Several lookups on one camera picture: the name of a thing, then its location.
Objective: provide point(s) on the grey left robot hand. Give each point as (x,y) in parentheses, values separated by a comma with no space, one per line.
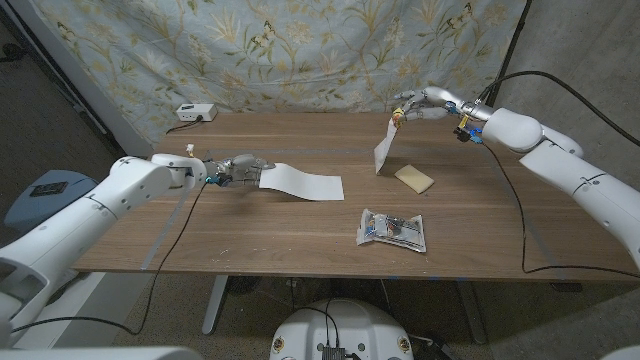
(240,171)

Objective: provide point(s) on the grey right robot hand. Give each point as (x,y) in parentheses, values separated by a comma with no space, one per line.
(440,105)

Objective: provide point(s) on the white sticker release liner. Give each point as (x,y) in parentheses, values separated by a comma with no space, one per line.
(305,184)

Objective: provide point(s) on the yellow new driver bumper sticker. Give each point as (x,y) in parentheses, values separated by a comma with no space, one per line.
(385,147)

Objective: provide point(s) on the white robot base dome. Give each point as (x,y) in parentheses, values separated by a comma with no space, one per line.
(345,325)

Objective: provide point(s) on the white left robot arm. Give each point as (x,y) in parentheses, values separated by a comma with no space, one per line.
(100,210)

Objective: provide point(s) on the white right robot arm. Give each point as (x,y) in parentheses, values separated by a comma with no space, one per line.
(575,175)

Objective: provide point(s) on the beige sponge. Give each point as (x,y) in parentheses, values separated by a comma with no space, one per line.
(412,178)

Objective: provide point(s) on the clear plastic parts package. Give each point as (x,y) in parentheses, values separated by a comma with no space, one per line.
(392,230)

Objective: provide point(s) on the white power box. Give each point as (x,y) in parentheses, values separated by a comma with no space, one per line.
(196,112)

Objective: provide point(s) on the black backdrop pole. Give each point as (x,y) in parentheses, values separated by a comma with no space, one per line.
(506,60)

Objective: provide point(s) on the floral butterfly backdrop cloth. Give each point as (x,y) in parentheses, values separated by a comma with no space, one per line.
(300,60)

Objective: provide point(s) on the metal table leg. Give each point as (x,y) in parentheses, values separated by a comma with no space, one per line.
(215,305)
(472,312)

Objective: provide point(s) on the black device on bin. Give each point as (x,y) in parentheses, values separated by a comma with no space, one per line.
(48,189)

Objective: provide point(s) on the blue plastic bin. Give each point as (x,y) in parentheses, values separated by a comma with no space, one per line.
(50,205)

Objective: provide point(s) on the black door frame strip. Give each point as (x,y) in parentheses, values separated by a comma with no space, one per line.
(97,122)

